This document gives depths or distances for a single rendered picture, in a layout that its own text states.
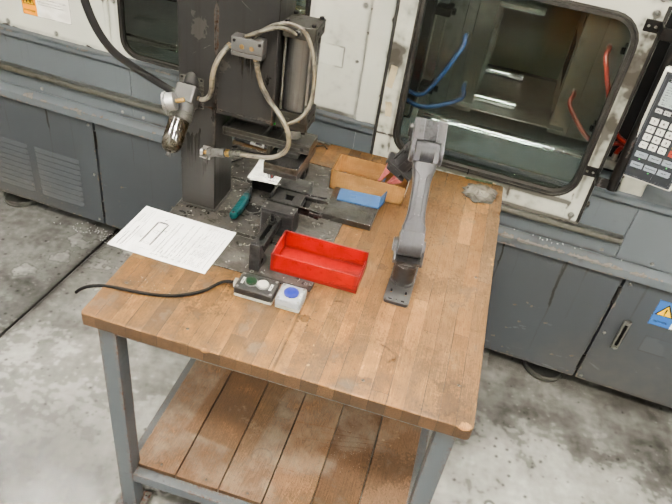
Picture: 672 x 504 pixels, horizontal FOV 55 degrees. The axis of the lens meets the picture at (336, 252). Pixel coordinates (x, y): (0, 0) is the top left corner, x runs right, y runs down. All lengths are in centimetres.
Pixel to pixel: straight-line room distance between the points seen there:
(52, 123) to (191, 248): 150
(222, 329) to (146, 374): 114
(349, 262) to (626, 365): 145
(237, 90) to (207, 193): 36
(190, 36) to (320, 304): 77
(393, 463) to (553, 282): 96
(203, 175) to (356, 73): 75
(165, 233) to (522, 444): 163
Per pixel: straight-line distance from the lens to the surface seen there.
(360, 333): 166
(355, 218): 201
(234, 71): 177
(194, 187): 200
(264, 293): 168
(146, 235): 192
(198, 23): 177
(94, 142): 311
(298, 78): 174
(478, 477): 260
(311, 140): 185
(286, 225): 190
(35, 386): 278
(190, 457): 222
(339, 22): 238
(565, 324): 279
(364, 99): 243
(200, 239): 190
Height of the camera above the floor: 206
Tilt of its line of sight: 38 degrees down
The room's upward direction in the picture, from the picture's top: 9 degrees clockwise
